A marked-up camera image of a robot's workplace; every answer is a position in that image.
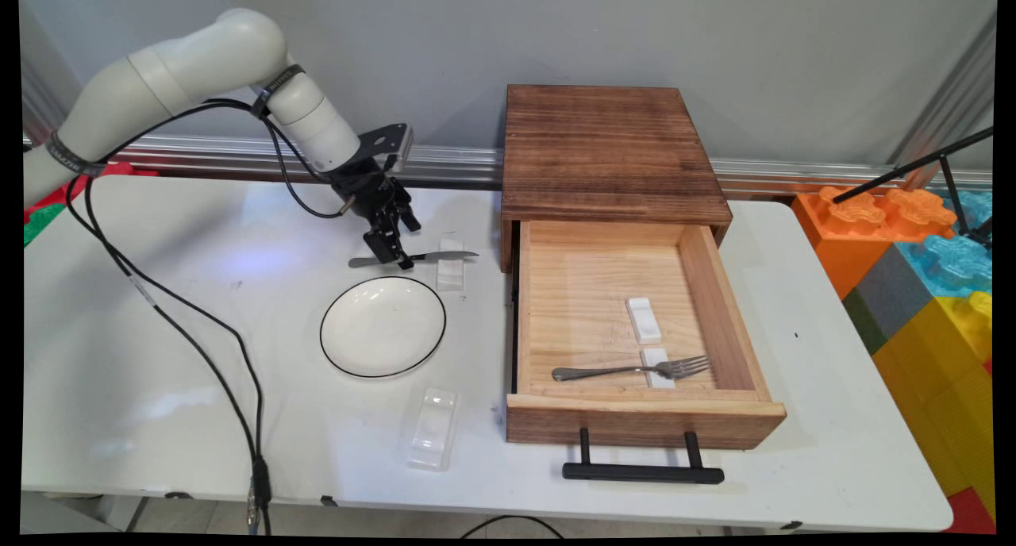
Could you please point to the red toy block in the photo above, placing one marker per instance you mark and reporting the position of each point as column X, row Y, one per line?
column 972, row 514
column 48, row 201

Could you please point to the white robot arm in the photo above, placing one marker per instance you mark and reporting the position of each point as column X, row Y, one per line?
column 198, row 54

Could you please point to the dark wooden drawer cabinet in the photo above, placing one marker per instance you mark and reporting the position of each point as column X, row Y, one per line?
column 611, row 141

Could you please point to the white ceramic cutlery rest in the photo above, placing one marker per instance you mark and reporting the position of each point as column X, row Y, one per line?
column 644, row 320
column 655, row 355
column 450, row 276

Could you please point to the yellow toy block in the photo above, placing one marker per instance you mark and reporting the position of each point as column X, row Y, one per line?
column 937, row 387

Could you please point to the black tripod stand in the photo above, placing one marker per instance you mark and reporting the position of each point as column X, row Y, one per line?
column 897, row 169

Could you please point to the orange toy block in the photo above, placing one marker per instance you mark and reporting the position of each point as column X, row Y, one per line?
column 841, row 236

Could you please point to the gray toy block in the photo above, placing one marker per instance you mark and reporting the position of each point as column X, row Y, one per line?
column 889, row 292

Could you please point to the silver fork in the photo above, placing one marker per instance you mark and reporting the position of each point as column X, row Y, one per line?
column 603, row 371

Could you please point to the green toy block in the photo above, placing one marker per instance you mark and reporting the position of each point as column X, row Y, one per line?
column 41, row 224

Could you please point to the translucent blue toy block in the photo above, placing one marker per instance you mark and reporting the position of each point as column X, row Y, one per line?
column 952, row 264

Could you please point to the clear plastic cutlery rest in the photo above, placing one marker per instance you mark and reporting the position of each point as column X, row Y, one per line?
column 432, row 431

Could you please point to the silver table knife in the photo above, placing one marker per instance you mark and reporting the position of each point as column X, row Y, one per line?
column 444, row 255

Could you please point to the aluminium wall rail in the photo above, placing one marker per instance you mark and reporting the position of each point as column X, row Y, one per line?
column 794, row 174

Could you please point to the light wooden drawer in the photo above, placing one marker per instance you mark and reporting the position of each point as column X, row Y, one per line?
column 635, row 423

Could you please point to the slanted aluminium profile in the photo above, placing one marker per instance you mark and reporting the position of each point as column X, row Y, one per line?
column 952, row 94

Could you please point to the white plate with black rim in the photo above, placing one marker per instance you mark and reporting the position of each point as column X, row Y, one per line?
column 381, row 328

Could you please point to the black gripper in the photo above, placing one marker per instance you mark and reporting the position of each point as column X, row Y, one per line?
column 365, row 193

